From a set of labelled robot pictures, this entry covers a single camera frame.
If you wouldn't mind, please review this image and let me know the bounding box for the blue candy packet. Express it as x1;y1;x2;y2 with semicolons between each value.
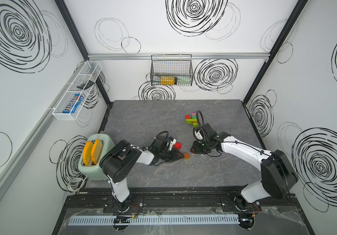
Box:
62;94;83;114

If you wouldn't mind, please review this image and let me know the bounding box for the black remote control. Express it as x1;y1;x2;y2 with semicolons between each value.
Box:
77;80;95;90

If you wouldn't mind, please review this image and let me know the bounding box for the small red lego brick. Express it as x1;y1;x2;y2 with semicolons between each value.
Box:
174;143;182;150

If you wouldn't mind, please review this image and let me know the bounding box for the black wire wall basket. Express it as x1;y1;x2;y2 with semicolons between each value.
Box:
150;59;194;86

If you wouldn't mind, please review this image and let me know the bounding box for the black corner frame post left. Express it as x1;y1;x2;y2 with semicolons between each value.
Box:
55;0;113;108

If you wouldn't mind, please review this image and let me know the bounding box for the white slotted cable duct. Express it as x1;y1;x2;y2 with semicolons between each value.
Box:
68;214;240;226

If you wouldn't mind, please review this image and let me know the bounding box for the yellow toast slice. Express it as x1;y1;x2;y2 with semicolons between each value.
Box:
82;141;94;165
91;140;103;165

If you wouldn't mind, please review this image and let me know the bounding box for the black corner frame post right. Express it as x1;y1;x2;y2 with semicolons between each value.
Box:
243;0;309;104

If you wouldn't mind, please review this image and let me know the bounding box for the aluminium wall rail left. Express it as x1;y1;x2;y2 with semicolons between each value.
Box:
0;63;84;218

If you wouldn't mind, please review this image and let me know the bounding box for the aluminium wall rail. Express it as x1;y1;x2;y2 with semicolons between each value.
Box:
88;52;270;60
0;63;84;218

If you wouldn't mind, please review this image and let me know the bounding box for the yellow toast slice right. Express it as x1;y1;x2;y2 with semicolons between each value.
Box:
91;140;103;165

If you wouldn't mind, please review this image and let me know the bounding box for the green item in basket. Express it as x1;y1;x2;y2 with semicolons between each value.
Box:
177;75;192;86

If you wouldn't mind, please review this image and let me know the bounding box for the white wire shelf basket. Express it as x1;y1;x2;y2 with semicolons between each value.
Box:
52;61;102;121

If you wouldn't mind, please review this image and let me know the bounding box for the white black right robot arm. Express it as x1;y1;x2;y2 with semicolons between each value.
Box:
191;110;298;211

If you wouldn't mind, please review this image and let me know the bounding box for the lime green long lego brick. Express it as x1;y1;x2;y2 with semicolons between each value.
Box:
186;119;198;124

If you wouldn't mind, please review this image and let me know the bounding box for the yellow toast slice left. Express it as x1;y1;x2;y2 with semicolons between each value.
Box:
82;141;94;165

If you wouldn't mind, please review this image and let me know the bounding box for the black corner frame post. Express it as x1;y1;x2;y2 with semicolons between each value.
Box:
243;0;309;104
55;0;113;108

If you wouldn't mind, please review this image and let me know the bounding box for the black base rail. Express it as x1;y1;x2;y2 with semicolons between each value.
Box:
61;187;301;214

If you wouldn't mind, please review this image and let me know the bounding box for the mint green toaster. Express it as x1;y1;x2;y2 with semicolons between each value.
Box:
78;134;115;181

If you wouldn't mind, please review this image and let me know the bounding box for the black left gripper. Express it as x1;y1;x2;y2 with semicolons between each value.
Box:
158;148;184;163

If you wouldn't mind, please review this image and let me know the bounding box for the aluminium wall rail back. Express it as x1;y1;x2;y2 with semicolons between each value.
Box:
88;52;270;60

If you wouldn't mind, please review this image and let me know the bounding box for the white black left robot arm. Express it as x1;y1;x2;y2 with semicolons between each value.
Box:
99;131;185;211

